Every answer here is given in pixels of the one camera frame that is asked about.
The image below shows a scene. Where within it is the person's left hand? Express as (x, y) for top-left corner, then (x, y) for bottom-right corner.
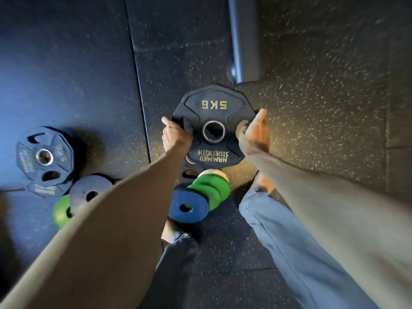
(161, 116), (193, 154)

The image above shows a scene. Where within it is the person's right hand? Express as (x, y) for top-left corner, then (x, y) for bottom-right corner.
(237, 108), (271, 157)

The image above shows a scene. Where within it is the black grip weight plate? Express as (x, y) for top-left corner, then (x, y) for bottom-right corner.
(181, 155), (207, 181)
(171, 84), (260, 166)
(16, 126), (75, 188)
(25, 179), (73, 199)

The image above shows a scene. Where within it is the person's right forearm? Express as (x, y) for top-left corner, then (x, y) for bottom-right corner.
(245, 150), (412, 309)

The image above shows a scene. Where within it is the person's left forearm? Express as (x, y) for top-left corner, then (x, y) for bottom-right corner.
(0, 145), (191, 309)

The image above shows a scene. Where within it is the person's right foot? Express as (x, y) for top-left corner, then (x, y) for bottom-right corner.
(254, 172), (275, 195)

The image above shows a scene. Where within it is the person's foot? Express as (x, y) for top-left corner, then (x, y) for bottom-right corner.
(254, 172), (275, 195)
(161, 218), (181, 244)

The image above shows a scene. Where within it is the small white weight plate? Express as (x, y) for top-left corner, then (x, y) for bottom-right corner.
(198, 169), (229, 184)

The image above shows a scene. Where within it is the small green weight plate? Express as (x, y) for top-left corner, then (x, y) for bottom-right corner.
(196, 175), (231, 203)
(186, 181), (223, 211)
(52, 194), (76, 230)

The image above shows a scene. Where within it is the small blue weight plate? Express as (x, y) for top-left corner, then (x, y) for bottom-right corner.
(168, 186), (210, 224)

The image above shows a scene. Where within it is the small dark grey weight plate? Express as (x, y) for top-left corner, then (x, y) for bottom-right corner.
(69, 175), (114, 217)

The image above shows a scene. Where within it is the person's left foot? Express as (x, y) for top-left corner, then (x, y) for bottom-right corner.
(161, 218), (181, 244)

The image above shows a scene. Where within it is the person's right leg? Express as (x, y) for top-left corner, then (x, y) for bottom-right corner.
(238, 186), (380, 309)

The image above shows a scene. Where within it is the person's leg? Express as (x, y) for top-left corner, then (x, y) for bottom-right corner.
(238, 186), (380, 309)
(139, 231), (201, 309)

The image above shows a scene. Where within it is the person's left leg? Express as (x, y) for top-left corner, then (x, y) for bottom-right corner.
(139, 231), (201, 309)

